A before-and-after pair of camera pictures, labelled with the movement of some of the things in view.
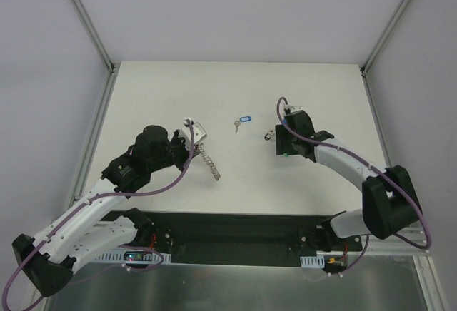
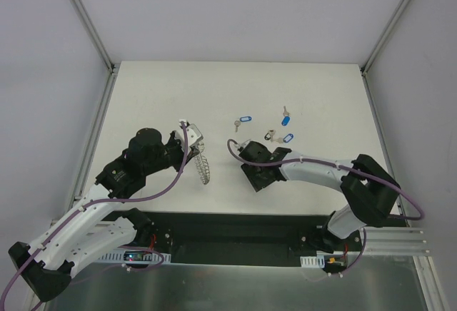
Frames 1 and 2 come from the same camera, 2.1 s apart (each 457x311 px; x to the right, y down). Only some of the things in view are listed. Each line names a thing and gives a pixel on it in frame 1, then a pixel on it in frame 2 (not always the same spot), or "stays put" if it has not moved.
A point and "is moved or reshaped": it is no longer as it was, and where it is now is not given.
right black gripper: [280, 140] to [252, 176]
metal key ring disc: [201, 148] is moved or reshaped
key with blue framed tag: [242, 119] stays put
